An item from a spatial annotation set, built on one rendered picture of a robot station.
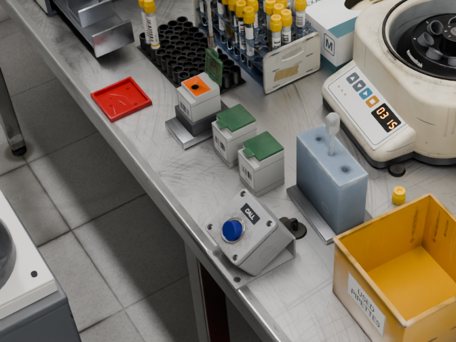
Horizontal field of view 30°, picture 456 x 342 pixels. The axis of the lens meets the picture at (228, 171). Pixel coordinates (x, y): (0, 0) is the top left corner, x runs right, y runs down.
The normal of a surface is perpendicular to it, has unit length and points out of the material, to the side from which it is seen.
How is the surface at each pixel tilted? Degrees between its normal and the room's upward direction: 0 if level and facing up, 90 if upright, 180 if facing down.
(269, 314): 0
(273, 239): 90
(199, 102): 90
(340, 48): 89
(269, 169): 90
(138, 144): 0
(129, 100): 0
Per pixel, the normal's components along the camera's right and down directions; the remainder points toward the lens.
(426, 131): -0.50, 0.65
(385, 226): 0.47, 0.62
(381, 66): -0.92, 0.32
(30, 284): -0.04, -0.69
